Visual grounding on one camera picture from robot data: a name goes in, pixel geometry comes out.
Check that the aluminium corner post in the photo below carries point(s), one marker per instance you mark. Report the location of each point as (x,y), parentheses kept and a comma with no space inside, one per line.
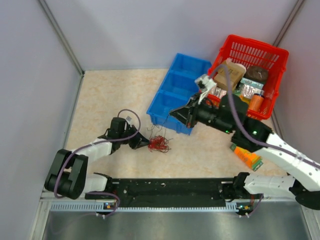
(299,4)
(61,36)

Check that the brown cardboard box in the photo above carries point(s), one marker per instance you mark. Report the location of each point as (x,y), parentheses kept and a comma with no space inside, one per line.
(222,82)
(234,70)

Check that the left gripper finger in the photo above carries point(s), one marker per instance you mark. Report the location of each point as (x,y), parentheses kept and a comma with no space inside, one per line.
(141,145)
(141,140)

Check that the teal tissue pack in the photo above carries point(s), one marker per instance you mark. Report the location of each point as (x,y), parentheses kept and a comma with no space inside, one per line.
(250,87)

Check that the silver foil packets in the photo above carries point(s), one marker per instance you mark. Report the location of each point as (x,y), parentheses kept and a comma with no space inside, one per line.
(217,92)

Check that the orange bottle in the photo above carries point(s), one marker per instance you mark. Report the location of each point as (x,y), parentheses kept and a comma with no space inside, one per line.
(256,102)

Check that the left aluminium corner post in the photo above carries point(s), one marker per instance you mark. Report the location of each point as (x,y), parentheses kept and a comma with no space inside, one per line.
(61,36)

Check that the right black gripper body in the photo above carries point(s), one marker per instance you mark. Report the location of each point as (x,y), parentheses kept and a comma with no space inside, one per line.
(199,111)

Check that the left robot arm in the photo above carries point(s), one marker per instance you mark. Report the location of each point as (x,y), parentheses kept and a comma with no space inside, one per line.
(68,175)

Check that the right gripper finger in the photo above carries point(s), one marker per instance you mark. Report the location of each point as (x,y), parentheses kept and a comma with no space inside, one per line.
(189,124)
(182,114)

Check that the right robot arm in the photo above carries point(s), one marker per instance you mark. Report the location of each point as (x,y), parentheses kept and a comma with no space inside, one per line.
(302,182)

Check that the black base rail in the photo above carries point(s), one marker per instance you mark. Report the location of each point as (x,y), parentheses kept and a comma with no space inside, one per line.
(175,192)

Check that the red plastic basket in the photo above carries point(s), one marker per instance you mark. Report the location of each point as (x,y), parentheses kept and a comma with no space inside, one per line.
(250,52)

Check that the white cable duct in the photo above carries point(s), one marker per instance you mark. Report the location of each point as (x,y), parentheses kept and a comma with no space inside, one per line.
(105,207)

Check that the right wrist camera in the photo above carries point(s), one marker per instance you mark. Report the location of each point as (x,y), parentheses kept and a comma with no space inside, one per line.
(205,84)

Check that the dark brown round item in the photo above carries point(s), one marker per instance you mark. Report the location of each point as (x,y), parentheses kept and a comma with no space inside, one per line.
(257,73)

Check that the right aluminium corner post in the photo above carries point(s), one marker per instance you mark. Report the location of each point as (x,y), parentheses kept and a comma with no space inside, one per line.
(299,4)

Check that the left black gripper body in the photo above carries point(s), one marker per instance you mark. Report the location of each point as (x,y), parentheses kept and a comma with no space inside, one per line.
(130,131)

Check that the blue three-compartment bin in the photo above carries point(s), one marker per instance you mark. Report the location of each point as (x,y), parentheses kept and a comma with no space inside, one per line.
(175,90)

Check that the orange yellow sponge pack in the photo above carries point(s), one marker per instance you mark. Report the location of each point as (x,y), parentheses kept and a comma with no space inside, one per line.
(251,160)

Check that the yellow sponge pack in basket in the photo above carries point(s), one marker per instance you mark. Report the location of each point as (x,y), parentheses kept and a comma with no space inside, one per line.
(243,98)

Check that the upper brown cardboard box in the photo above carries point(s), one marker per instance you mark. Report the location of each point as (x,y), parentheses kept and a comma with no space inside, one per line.
(234,70)

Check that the lower brown cardboard box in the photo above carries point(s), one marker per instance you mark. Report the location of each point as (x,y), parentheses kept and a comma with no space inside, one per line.
(222,82)

